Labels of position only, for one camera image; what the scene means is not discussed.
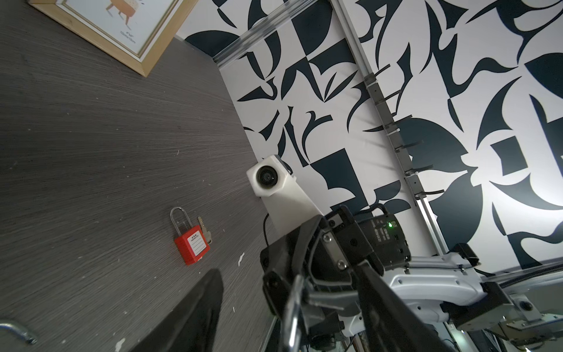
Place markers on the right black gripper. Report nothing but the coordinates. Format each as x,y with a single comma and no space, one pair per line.
323,252

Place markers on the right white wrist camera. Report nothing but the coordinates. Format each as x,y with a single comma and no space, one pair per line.
287,203

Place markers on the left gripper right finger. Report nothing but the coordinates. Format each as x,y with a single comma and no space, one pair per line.
389,324

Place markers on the small black padlock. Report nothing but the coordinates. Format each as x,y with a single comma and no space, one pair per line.
291,333

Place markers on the small brass key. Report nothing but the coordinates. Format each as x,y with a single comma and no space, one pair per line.
205,231

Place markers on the blue padlock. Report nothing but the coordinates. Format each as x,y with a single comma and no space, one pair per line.
20,331

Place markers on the wooden picture frame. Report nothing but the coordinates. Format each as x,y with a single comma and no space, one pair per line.
136,33

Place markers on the red padlock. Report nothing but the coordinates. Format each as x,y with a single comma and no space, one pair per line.
190,239

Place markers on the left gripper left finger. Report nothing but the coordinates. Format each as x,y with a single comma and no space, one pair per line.
192,324

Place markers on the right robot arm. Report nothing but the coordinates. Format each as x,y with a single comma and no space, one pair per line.
438,289

